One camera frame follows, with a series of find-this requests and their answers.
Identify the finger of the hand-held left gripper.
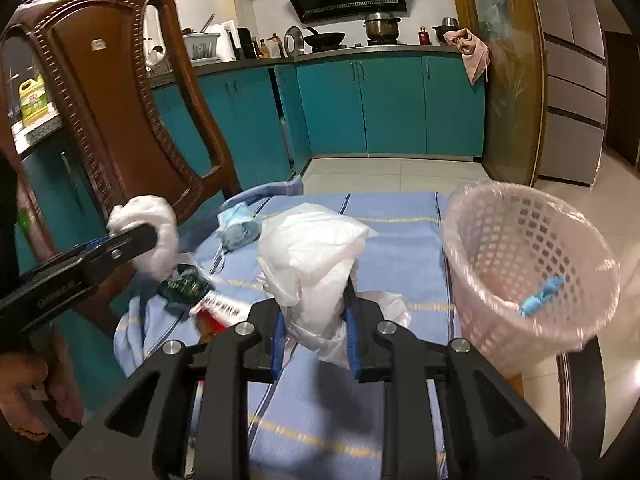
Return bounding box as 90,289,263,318
75,224,158,283

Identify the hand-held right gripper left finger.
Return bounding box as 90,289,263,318
50,300,286,480

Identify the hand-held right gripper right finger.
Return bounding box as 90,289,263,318
342,280,583,480

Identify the white tissue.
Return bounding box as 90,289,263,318
107,195,180,281

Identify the white lattice plastic basket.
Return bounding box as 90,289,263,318
442,179,621,378

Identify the blue wrapper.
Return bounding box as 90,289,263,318
519,274,568,318

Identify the white plastic bag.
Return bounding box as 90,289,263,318
256,202,411,368

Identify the person's left hand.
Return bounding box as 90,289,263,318
0,345,86,441

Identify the dark green crumpled wrapper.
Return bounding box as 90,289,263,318
159,262,211,316

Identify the white medicine box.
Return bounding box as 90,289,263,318
190,292,249,321

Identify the blue face mask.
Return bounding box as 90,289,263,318
217,202,262,252

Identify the carved wooden chair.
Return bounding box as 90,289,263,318
0,0,242,331

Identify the blue striped tablecloth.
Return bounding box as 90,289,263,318
112,182,468,480

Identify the yellow detergent bottle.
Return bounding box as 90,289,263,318
19,75,48,127

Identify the white dish rack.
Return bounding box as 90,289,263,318
182,32,221,63

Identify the steel pot lid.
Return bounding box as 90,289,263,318
283,25,304,57

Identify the black wok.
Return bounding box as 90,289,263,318
305,26,347,51

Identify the grey kitchen countertop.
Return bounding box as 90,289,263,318
145,42,461,81

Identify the wood-framed glass door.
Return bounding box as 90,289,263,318
447,0,546,186

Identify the steel cooking pot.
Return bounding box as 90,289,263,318
363,12,402,41

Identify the pink towel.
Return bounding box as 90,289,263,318
444,29,490,87

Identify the dark pot with steel bowl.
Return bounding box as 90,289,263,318
432,16,461,43

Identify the silver refrigerator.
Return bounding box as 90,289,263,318
530,0,608,183

